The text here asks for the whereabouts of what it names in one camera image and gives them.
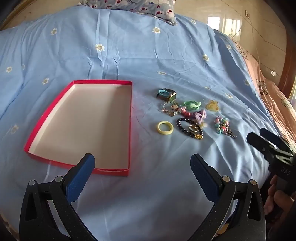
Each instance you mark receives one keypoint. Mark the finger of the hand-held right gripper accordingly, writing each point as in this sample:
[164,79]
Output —
[274,140]
[261,144]

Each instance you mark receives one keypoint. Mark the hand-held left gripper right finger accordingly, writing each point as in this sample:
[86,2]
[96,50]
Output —
[205,178]

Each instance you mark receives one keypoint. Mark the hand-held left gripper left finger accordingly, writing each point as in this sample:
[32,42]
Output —
[81,178]

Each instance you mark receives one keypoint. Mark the red shallow cardboard box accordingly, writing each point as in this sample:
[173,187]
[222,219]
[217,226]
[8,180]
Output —
[87,125]

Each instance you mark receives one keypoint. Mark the yellow hair clip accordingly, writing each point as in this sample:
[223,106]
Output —
[211,106]

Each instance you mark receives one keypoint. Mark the yellow bangle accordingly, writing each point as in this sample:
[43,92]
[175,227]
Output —
[160,129]

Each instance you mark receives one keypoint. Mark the gold mesh-band wristwatch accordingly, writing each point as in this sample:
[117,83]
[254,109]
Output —
[171,95]

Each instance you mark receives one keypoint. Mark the person's right hand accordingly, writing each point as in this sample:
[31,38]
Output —
[277,204]

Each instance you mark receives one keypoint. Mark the pink printed bedsheet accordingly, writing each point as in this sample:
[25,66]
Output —
[266,92]

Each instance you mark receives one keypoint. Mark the pink bead purple bow tie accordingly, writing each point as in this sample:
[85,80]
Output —
[198,116]

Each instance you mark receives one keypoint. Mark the blue flowered bedsheet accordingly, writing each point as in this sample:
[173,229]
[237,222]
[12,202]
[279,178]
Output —
[138,58]

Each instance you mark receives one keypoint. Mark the printed pillow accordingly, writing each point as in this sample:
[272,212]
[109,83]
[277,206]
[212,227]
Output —
[138,5]

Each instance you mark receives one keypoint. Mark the wooden bed frame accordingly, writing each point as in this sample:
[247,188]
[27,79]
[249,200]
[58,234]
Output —
[288,78]

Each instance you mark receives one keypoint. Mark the wall socket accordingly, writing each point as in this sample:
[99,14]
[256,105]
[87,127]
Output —
[248,14]

